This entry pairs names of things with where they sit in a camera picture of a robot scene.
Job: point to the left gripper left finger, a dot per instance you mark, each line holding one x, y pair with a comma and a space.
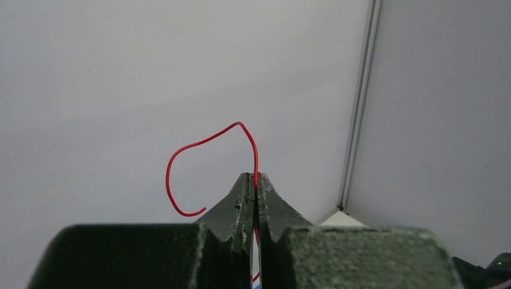
226, 256

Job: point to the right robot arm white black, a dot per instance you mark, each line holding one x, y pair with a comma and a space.
495, 275

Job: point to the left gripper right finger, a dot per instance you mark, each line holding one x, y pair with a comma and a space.
275, 218

